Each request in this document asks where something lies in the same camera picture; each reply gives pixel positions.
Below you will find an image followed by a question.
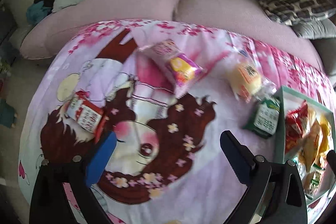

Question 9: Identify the green cow biscuit packet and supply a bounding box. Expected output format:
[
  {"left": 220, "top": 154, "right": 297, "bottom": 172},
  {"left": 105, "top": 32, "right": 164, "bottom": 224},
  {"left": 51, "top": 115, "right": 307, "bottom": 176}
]
[{"left": 303, "top": 164, "right": 325, "bottom": 200}]

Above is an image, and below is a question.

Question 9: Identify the red cracker packet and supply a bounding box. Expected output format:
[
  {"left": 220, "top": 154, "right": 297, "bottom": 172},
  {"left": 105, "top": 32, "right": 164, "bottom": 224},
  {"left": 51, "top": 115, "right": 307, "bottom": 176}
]
[{"left": 285, "top": 100, "right": 310, "bottom": 153}]

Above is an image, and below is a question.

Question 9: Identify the pink anime print blanket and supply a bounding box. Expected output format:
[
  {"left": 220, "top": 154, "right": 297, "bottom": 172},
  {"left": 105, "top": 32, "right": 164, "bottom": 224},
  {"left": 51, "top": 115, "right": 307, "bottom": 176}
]
[{"left": 18, "top": 20, "right": 335, "bottom": 223}]

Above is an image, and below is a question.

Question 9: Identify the green mung bean biscuit packet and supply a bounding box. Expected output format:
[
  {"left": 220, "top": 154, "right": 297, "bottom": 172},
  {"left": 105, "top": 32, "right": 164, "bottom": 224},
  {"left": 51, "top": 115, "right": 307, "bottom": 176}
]
[{"left": 243, "top": 96, "right": 280, "bottom": 139}]

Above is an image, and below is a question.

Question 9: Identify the pink swiss roll packet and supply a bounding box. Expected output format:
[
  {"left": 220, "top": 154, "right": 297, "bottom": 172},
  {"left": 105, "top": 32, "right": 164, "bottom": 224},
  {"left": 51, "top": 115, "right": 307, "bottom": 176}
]
[{"left": 139, "top": 40, "right": 206, "bottom": 99}]

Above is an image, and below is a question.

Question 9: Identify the clear steamed cake packet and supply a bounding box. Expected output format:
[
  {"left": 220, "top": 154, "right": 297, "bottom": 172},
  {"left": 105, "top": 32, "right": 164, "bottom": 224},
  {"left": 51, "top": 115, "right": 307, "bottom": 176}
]
[{"left": 224, "top": 50, "right": 276, "bottom": 103}]

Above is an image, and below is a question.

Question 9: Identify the grey pillow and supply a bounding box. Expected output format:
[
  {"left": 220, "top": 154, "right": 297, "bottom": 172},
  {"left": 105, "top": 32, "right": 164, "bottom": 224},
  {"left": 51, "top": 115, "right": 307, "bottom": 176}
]
[{"left": 291, "top": 19, "right": 336, "bottom": 40}]

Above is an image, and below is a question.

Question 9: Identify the black white patterned pillow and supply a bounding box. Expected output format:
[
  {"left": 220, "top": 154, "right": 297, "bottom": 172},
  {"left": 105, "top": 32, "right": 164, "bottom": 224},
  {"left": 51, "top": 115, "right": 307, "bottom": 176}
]
[{"left": 258, "top": 0, "right": 335, "bottom": 26}]

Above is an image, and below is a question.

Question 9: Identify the yellow snack packet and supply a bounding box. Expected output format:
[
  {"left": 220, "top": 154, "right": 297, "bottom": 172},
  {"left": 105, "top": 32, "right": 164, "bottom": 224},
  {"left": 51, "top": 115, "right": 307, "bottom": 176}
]
[{"left": 299, "top": 106, "right": 333, "bottom": 173}]

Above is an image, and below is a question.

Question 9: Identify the red white candy packet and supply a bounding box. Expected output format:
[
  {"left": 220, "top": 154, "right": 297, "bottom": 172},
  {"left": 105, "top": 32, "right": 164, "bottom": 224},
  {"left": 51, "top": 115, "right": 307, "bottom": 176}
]
[{"left": 65, "top": 90, "right": 109, "bottom": 144}]

